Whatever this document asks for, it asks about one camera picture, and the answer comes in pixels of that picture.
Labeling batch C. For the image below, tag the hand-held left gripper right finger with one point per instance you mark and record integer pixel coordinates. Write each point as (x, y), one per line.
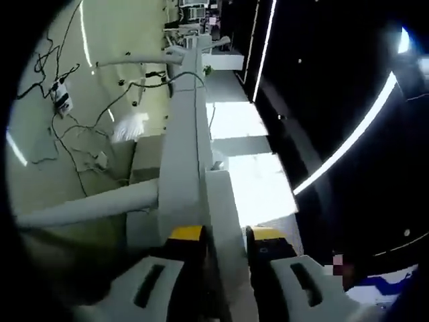
(288, 292)

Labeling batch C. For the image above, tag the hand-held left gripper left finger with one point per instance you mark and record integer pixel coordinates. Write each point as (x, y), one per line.
(147, 288)

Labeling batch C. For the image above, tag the white power adapter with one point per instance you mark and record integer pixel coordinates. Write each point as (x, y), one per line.
(101, 161)

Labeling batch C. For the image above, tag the ceiling light strip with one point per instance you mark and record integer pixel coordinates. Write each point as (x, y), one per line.
(264, 47)
(352, 141)

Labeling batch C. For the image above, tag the black white floor power strip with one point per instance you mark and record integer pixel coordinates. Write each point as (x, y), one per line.
(61, 97)

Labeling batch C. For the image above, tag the cardboard box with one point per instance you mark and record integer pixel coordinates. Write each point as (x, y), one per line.
(147, 161)

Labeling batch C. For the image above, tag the white table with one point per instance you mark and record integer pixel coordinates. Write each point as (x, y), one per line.
(181, 151)

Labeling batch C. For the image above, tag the white plastic bag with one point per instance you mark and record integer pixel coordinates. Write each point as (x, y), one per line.
(130, 127)

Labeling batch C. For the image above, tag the green potted plant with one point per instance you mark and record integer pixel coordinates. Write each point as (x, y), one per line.
(207, 70)

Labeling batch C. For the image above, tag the blue white wall poster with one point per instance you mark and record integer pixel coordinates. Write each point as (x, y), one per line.
(385, 281)

